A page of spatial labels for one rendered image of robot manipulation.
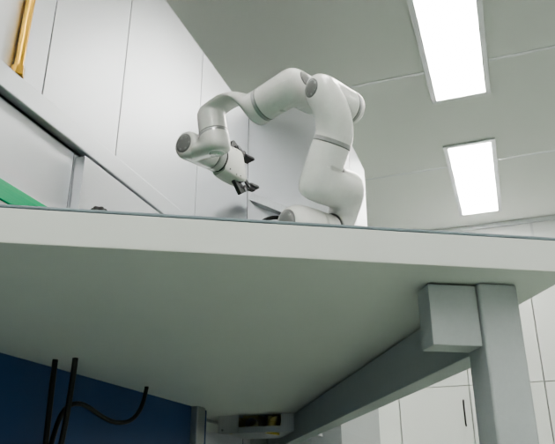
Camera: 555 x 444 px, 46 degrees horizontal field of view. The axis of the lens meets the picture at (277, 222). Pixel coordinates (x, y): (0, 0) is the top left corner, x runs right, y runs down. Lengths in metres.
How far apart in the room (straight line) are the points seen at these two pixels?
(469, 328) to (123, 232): 0.33
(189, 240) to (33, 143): 1.08
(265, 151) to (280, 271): 2.29
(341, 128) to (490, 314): 0.82
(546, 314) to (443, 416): 1.06
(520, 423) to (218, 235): 0.32
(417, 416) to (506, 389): 4.54
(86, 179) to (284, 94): 0.54
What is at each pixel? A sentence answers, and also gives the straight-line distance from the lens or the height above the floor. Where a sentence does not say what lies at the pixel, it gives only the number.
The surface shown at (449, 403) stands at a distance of 5.17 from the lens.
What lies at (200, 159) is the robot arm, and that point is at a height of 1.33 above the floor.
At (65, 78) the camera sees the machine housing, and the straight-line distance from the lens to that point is 1.79.
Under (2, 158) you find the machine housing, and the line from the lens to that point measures 1.53.
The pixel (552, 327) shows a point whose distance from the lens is 5.25.
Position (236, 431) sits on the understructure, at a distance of 1.69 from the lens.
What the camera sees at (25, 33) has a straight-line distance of 1.67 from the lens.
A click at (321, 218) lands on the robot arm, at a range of 1.43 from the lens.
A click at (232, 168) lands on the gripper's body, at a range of 1.81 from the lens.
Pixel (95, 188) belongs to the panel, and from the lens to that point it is 1.74.
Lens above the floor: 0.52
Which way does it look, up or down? 23 degrees up
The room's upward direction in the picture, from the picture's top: straight up
